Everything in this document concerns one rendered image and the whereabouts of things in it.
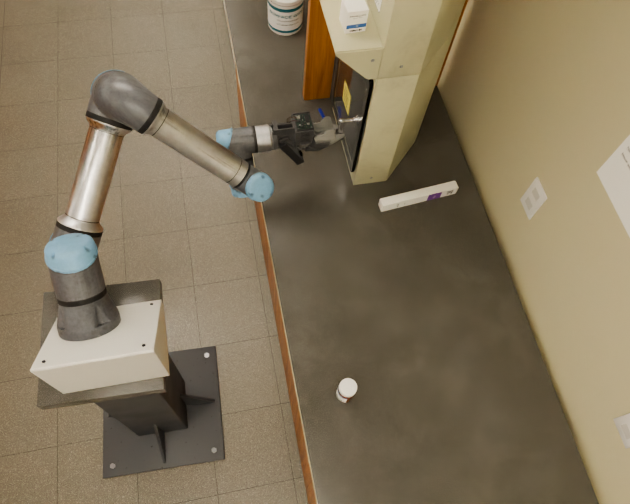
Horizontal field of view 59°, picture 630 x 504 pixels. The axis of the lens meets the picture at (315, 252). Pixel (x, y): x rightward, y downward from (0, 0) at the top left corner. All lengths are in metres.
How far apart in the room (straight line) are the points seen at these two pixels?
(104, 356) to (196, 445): 1.15
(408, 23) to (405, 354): 0.85
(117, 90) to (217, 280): 1.45
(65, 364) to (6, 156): 2.04
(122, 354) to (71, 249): 0.28
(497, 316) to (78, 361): 1.13
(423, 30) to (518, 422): 1.03
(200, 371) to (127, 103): 1.43
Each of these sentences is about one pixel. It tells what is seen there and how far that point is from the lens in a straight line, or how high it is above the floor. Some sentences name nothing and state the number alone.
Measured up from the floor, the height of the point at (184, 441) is 0.02.
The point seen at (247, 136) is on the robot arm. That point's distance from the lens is 1.58.
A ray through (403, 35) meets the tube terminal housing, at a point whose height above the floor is 1.54.
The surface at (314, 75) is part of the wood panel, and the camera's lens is 1.94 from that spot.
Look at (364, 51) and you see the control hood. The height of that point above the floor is 1.51.
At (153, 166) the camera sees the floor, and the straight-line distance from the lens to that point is 3.06.
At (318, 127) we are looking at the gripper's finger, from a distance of 1.66.
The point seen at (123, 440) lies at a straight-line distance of 2.53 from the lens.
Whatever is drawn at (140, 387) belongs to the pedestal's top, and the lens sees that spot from 1.58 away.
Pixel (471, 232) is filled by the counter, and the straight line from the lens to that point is 1.82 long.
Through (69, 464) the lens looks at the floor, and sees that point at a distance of 2.59.
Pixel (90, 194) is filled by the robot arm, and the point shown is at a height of 1.20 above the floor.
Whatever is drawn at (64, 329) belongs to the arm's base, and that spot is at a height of 1.10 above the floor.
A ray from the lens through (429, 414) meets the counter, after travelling 1.58.
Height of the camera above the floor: 2.44
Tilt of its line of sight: 63 degrees down
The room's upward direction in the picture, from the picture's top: 8 degrees clockwise
